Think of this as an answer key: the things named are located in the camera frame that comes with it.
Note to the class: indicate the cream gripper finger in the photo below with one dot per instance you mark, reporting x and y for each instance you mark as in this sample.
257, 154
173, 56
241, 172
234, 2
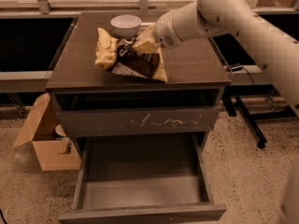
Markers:
147, 45
146, 33

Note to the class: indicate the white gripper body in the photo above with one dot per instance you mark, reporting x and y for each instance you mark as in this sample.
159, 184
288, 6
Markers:
163, 30

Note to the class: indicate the brown chip bag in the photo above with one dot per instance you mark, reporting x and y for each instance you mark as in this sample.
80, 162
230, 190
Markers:
118, 57

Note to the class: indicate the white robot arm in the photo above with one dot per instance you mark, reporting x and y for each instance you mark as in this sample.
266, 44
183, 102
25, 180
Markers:
258, 186

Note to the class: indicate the scratched grey upper drawer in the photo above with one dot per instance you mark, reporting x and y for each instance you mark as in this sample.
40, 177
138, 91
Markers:
138, 112

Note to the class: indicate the grey drawer cabinet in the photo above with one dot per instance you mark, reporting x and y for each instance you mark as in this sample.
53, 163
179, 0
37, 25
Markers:
191, 66

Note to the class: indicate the open grey middle drawer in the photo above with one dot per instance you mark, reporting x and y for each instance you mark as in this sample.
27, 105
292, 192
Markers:
143, 179

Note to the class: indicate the white ceramic bowl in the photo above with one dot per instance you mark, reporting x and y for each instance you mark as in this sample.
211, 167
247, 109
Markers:
125, 26

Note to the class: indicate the black rolling stand base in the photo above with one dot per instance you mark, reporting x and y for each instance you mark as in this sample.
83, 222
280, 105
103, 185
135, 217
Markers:
231, 106

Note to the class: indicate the open cardboard box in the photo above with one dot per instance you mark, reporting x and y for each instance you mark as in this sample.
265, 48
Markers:
54, 153

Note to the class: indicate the black power adapter with cable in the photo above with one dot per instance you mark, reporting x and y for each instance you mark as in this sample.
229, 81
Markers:
239, 75

